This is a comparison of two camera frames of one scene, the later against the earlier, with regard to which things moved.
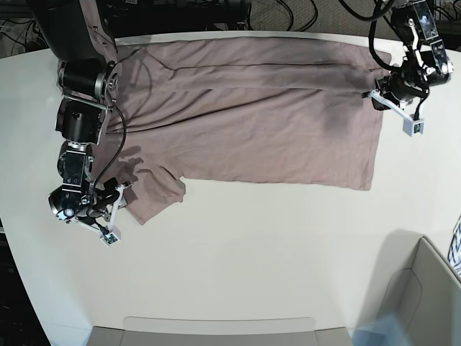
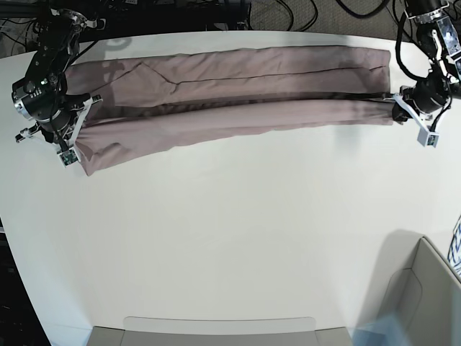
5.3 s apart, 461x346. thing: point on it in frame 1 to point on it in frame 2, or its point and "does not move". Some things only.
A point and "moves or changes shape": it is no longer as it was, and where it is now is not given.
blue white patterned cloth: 454,251 does not move
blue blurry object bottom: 386,331 does not move
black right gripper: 395,83 to 429,94
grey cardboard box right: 421,287 does not move
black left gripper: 86,200 to 45,99
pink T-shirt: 235,113 moves or changes shape
